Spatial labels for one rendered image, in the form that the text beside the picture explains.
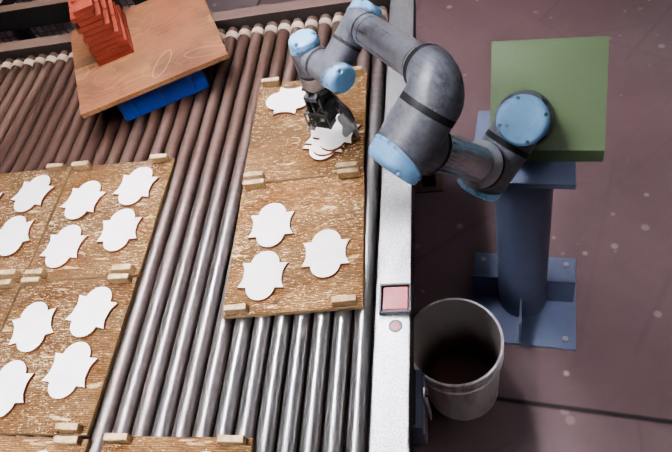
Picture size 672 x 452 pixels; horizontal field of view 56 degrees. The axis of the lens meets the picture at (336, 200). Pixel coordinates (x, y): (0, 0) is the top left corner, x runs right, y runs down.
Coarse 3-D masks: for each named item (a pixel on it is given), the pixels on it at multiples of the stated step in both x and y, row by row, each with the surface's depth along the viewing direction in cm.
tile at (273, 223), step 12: (276, 204) 172; (252, 216) 171; (264, 216) 170; (276, 216) 169; (288, 216) 168; (264, 228) 168; (276, 228) 167; (288, 228) 166; (264, 240) 165; (276, 240) 164
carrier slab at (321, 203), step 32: (256, 192) 177; (288, 192) 175; (320, 192) 172; (352, 192) 170; (320, 224) 165; (352, 224) 163; (288, 256) 161; (352, 256) 157; (288, 288) 156; (320, 288) 154; (352, 288) 152
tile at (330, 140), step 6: (336, 120) 184; (336, 126) 182; (360, 126) 181; (318, 132) 182; (324, 132) 182; (330, 132) 181; (336, 132) 181; (318, 138) 181; (324, 138) 180; (330, 138) 180; (336, 138) 179; (342, 138) 179; (348, 138) 178; (324, 144) 179; (330, 144) 178; (336, 144) 178; (342, 144) 178; (348, 144) 178; (330, 150) 178
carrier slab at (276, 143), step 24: (264, 96) 202; (360, 96) 192; (264, 120) 195; (288, 120) 192; (360, 120) 186; (264, 144) 188; (288, 144) 186; (360, 144) 180; (264, 168) 182; (288, 168) 180; (312, 168) 178; (360, 168) 174
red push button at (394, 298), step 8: (384, 288) 150; (392, 288) 150; (400, 288) 149; (408, 288) 149; (384, 296) 149; (392, 296) 149; (400, 296) 148; (384, 304) 148; (392, 304) 147; (400, 304) 147
